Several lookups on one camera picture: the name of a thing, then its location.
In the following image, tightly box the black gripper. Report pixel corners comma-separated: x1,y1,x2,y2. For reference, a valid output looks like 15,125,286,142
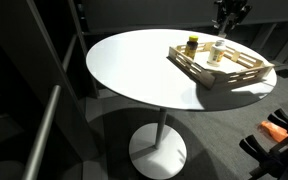
211,0,253,34

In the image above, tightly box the white medicine bottle orange label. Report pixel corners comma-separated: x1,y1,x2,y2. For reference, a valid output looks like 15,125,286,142
206,39,227,68

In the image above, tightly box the brown bottle yellow lid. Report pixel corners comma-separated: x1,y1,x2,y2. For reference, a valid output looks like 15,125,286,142
184,35,199,60

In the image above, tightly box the light wooden slatted tray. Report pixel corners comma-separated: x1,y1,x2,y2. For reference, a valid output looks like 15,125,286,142
167,41,276,90

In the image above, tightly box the black rectangular floor mat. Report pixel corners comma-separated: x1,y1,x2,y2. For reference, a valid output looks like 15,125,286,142
276,68,288,80

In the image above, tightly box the black orange bar clamp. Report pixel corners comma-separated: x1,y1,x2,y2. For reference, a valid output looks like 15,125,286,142
238,108,288,180

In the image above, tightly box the grey metal railing bar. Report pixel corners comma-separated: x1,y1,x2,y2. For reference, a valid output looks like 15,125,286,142
21,84,62,180

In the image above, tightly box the dark vertical metal post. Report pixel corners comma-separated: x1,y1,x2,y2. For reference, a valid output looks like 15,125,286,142
67,0,100,100

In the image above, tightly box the white round table pedestal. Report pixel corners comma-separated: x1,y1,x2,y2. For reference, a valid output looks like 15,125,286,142
128,107,188,180

